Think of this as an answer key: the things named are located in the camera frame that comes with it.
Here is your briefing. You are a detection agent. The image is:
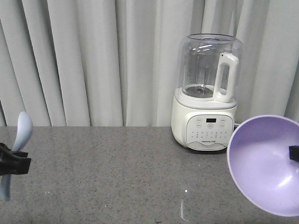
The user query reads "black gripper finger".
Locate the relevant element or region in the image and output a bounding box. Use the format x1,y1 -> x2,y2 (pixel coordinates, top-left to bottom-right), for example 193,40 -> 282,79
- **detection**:
0,143 -> 31,175
289,145 -> 299,162

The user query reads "purple plastic bowl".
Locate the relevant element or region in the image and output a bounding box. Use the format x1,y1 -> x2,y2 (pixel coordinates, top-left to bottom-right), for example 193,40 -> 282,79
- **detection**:
227,115 -> 299,217

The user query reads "light blue plastic spoon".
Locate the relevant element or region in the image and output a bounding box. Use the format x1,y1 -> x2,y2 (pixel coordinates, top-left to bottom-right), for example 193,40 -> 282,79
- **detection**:
0,112 -> 33,201

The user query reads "light grey curtain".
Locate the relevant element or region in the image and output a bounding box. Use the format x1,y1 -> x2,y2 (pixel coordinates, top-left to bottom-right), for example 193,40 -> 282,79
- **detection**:
0,0 -> 299,126

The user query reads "white blender with clear jar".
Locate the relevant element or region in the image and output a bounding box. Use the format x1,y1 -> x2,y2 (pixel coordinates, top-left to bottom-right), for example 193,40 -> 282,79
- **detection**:
171,34 -> 243,151

